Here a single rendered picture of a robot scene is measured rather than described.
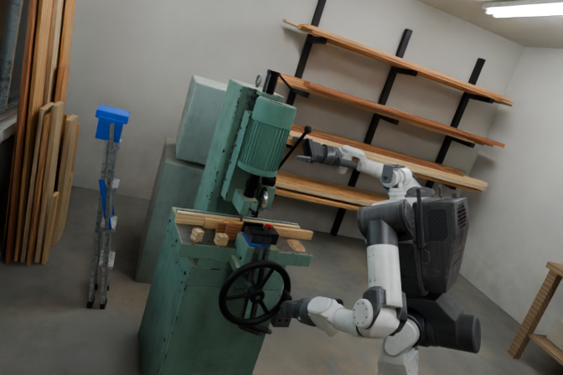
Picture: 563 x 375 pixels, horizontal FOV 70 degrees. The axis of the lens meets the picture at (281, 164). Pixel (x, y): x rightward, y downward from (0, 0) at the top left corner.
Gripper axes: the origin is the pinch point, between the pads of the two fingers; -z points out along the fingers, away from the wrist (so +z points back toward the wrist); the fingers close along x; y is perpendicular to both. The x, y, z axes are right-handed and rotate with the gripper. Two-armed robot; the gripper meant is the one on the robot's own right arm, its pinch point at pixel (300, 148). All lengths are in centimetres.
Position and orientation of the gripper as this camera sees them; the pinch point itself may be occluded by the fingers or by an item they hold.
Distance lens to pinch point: 173.4
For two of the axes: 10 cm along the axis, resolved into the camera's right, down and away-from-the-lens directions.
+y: -4.6, 5.8, 6.7
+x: 1.4, 7.9, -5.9
